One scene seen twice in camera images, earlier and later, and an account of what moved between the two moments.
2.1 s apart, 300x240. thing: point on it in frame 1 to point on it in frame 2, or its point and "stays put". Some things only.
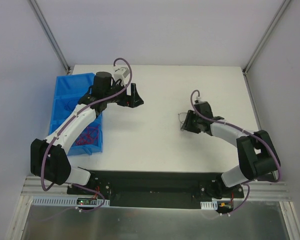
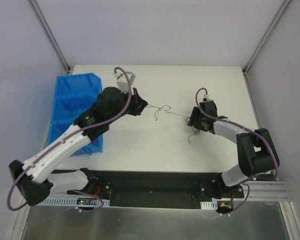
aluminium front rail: [262, 189] stays put
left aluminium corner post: [47, 28] stays put
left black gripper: [127, 99] to [136, 103]
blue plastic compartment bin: [69, 90] stays put
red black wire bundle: [180, 121] to [167, 108]
